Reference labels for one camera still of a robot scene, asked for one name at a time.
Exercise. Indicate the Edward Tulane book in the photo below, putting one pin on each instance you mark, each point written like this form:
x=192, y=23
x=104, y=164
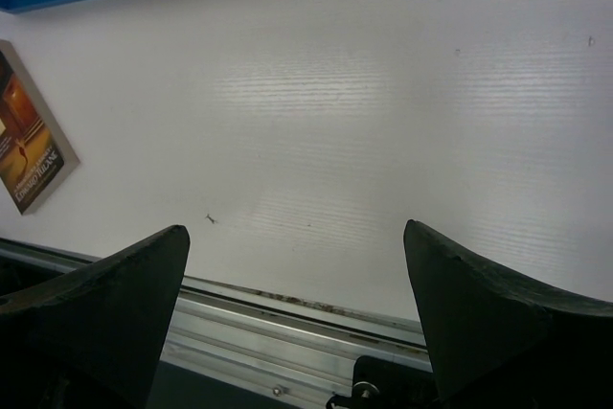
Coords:
x=36, y=156

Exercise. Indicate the aluminium mounting rail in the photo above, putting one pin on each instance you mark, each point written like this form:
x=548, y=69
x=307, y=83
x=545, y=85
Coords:
x=229, y=347

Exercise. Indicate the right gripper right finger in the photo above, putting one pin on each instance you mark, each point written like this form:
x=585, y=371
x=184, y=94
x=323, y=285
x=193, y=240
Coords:
x=499, y=339

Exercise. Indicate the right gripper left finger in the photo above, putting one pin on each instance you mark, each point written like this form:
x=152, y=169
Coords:
x=91, y=337

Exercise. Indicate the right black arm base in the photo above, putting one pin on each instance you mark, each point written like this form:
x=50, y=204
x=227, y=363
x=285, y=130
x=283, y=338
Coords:
x=382, y=384

